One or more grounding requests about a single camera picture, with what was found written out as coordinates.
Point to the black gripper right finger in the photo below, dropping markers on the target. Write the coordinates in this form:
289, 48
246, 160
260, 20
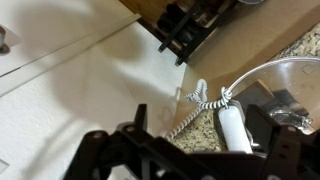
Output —
290, 153

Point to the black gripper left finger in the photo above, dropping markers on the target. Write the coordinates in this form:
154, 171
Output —
110, 156

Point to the white intercom handset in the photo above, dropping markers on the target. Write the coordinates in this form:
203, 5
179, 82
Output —
235, 130

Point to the shiny steel pot lid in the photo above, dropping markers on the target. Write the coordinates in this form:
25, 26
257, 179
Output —
283, 76

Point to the beige counter cabinet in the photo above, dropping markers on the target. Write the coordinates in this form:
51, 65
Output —
250, 33

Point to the white door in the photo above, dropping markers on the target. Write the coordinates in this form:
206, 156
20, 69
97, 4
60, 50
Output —
50, 33

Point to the black perforated robot cart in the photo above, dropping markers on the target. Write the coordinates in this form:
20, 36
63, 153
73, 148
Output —
186, 30

